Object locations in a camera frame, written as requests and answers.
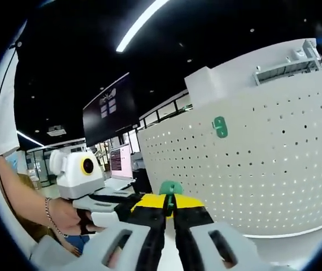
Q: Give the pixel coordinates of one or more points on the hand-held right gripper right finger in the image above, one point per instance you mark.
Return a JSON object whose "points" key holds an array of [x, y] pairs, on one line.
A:
{"points": [[197, 242]]}

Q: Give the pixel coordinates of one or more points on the black hanging screen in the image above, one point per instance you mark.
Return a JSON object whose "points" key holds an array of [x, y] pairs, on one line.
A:
{"points": [[110, 113]]}

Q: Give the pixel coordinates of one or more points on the white storage rack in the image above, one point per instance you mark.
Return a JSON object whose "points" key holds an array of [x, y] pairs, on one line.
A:
{"points": [[285, 69]]}

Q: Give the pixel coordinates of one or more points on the person's left hand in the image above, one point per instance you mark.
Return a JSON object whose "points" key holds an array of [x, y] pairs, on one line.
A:
{"points": [[65, 217]]}

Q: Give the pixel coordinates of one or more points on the ceiling light strip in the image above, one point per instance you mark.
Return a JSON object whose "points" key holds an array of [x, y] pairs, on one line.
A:
{"points": [[138, 28], [29, 138]]}

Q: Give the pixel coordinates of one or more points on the white t-shirt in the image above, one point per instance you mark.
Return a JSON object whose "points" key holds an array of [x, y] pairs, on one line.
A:
{"points": [[7, 113]]}

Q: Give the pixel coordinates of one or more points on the laptop with pink screen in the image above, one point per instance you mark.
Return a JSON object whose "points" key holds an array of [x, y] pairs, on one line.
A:
{"points": [[118, 158]]}

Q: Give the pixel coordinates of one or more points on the white square pillar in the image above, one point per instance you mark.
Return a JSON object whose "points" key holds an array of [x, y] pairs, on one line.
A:
{"points": [[200, 90]]}

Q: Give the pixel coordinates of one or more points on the ceiling air conditioner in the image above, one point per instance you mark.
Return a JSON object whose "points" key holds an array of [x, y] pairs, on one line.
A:
{"points": [[57, 131]]}

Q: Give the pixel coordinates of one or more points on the green hook assembly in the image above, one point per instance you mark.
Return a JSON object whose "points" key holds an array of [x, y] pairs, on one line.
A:
{"points": [[169, 187], [221, 127]]}

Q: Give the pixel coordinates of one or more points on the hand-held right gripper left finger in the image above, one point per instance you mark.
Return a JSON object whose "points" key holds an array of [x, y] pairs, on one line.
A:
{"points": [[138, 242]]}

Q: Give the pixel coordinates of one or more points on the black box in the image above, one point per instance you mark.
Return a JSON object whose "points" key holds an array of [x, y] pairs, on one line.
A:
{"points": [[142, 180]]}

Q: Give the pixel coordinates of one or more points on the white pegboard mounting plate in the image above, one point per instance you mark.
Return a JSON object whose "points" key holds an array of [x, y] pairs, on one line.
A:
{"points": [[262, 183]]}

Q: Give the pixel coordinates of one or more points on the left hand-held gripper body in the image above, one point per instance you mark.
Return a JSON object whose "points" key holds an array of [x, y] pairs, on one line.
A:
{"points": [[76, 175]]}

